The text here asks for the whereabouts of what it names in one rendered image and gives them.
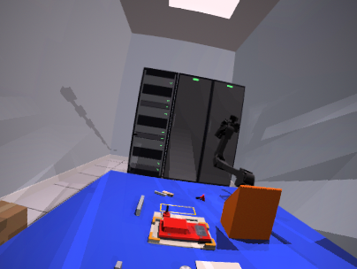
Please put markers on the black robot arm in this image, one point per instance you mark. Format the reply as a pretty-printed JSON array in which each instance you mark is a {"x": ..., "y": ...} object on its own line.
[{"x": 243, "y": 176}]

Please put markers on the white flat rectangle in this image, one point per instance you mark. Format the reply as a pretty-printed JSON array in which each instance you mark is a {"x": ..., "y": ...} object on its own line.
[{"x": 216, "y": 265}]

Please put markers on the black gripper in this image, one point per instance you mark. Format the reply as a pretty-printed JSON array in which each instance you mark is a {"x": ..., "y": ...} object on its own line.
[{"x": 233, "y": 119}]

